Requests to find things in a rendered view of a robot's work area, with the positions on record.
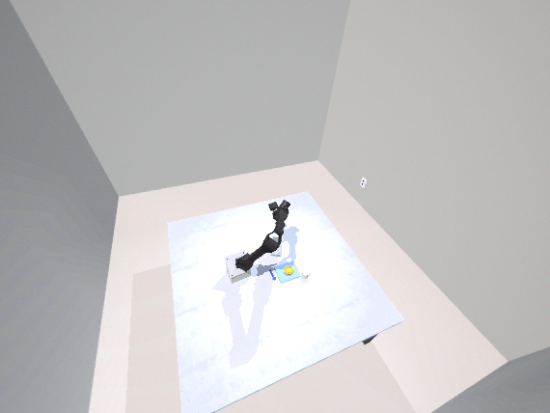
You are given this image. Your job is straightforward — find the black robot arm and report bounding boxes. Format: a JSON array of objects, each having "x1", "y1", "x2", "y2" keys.
[{"x1": 235, "y1": 200, "x2": 290, "y2": 272}]

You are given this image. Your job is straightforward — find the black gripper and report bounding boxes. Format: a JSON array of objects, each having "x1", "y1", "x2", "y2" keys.
[{"x1": 268, "y1": 202, "x2": 278, "y2": 217}]

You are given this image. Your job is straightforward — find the grey dish rack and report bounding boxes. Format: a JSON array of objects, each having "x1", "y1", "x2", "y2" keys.
[{"x1": 271, "y1": 236, "x2": 282, "y2": 257}]

